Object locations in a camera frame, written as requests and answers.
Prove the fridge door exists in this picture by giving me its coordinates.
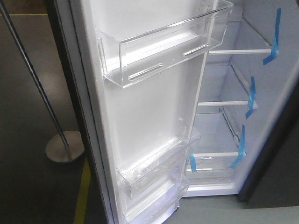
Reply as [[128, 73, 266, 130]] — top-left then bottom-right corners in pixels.
[[45, 0, 234, 224]]

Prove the clear door bin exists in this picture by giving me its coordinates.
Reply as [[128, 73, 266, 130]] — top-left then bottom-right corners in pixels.
[[117, 118, 200, 199], [122, 169, 190, 224], [91, 0, 234, 88]]

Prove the open white fridge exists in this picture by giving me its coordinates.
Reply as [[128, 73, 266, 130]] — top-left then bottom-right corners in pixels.
[[186, 0, 299, 197]]

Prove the lower clear door bin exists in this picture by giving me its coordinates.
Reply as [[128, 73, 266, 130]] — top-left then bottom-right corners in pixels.
[[122, 169, 190, 224]]

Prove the middle clear door bin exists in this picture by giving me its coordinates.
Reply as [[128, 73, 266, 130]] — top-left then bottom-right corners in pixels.
[[117, 118, 200, 199]]

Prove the upper clear door bin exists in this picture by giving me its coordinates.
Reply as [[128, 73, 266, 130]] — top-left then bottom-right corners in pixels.
[[91, 0, 234, 88]]

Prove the metal floor stand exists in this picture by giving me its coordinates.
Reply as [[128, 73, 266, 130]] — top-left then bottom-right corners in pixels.
[[0, 1, 85, 163]]

